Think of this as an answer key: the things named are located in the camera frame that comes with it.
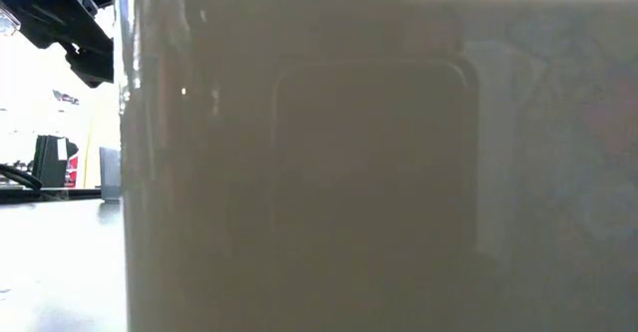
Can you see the silver metal bracket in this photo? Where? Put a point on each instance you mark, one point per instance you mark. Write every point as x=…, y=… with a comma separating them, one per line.
x=109, y=172

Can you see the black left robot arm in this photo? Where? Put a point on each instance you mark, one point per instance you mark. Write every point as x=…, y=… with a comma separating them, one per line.
x=50, y=3

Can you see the lower clear plastic bin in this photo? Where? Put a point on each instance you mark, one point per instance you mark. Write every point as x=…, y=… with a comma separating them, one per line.
x=349, y=172

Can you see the small red object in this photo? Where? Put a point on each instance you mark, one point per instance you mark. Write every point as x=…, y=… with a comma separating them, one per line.
x=73, y=172

